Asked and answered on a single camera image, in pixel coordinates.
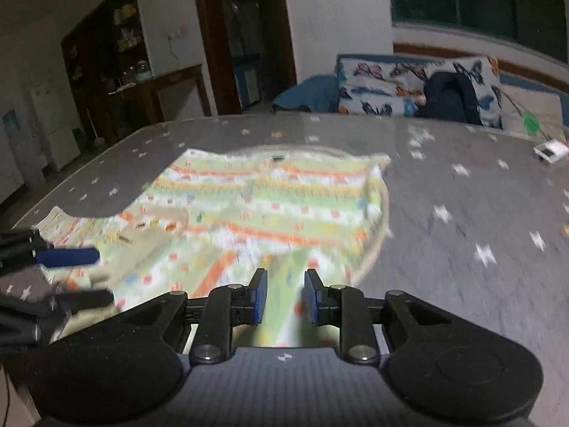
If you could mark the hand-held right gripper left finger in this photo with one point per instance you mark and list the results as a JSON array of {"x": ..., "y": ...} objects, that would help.
[{"x": 259, "y": 296}]

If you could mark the blue and white cabinet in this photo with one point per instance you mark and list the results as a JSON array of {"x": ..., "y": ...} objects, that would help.
[{"x": 246, "y": 82}]

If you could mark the grey star-printed table cover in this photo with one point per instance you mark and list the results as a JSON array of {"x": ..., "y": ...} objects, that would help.
[{"x": 466, "y": 213}]

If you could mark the small white device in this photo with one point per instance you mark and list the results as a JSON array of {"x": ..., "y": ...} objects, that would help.
[{"x": 551, "y": 151}]

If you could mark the wall socket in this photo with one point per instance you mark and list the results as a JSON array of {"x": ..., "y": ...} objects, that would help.
[{"x": 175, "y": 33}]

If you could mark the butterfly-printed cushion cover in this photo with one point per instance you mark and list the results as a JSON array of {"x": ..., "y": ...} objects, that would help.
[{"x": 378, "y": 84}]

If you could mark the water dispenser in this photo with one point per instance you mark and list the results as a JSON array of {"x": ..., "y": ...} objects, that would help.
[{"x": 11, "y": 138}]

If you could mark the dark wooden door frame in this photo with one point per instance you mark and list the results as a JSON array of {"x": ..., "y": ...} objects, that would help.
[{"x": 209, "y": 40}]

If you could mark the green-framed window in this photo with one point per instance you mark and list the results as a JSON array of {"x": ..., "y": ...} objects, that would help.
[{"x": 489, "y": 0}]

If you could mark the green toy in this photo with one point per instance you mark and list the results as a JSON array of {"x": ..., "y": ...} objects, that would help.
[{"x": 531, "y": 123}]

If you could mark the glass jar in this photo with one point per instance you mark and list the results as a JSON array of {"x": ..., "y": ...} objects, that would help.
[{"x": 129, "y": 76}]

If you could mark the white fridge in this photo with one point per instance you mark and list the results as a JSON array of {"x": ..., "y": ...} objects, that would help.
[{"x": 55, "y": 120}]

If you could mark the pale patterned garment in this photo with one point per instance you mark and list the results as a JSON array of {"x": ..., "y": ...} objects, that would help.
[{"x": 266, "y": 195}]

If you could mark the glass kettle with teal base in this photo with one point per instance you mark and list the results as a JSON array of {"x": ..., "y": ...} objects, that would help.
[{"x": 143, "y": 71}]

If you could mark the mop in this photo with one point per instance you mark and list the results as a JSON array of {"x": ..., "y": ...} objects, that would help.
[{"x": 98, "y": 142}]

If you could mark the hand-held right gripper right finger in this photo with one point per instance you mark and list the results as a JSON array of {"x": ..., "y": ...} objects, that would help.
[{"x": 313, "y": 296}]

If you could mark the blue sofa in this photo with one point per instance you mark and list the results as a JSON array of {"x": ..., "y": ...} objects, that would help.
[{"x": 529, "y": 98}]

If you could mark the dark wooden shelf cabinet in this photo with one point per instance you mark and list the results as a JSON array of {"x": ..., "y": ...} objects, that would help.
[{"x": 106, "y": 22}]

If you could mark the black backpack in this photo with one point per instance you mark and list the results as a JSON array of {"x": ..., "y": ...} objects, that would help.
[{"x": 449, "y": 98}]

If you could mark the blue blanket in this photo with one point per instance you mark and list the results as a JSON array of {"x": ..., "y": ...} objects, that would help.
[{"x": 311, "y": 93}]

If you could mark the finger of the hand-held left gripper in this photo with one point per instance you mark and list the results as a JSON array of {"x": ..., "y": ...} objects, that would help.
[
  {"x": 66, "y": 256},
  {"x": 84, "y": 299}
]

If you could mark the wooden side table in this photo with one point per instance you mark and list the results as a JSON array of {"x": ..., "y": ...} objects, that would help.
[{"x": 155, "y": 84}]

